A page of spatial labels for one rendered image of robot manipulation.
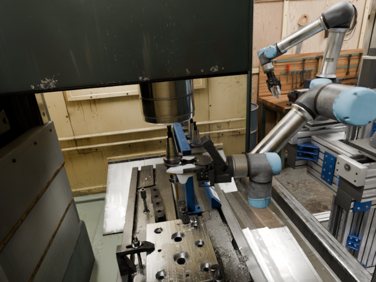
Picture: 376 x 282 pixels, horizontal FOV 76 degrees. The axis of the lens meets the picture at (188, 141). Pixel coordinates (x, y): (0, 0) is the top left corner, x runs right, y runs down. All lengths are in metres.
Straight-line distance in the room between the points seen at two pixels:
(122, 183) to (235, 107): 0.99
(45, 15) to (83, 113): 1.26
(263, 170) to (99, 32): 0.59
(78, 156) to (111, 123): 0.35
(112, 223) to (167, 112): 1.11
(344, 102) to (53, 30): 0.78
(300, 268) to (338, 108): 0.71
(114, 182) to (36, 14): 1.35
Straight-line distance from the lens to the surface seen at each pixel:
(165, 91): 0.63
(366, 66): 1.52
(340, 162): 1.32
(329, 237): 1.32
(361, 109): 0.88
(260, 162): 0.79
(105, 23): 0.59
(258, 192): 0.84
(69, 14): 0.60
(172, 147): 0.75
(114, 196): 1.74
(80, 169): 1.99
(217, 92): 1.80
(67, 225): 1.12
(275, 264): 1.23
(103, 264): 1.47
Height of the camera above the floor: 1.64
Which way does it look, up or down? 22 degrees down
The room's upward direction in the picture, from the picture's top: 4 degrees counter-clockwise
